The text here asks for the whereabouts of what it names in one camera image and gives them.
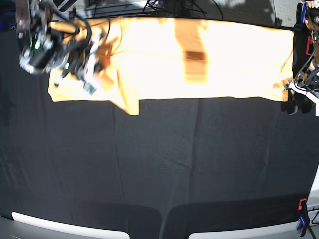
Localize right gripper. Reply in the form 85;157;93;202
54;31;102;96

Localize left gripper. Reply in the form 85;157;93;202
285;64;319;102

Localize yellow t-shirt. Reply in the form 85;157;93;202
48;17;294;115

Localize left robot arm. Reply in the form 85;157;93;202
284;0;319;108

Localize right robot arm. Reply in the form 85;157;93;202
15;0;108;95

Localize red blue clamp bottom right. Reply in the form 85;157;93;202
296;198;310;238

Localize black cables behind table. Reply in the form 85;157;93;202
87;0;225;20

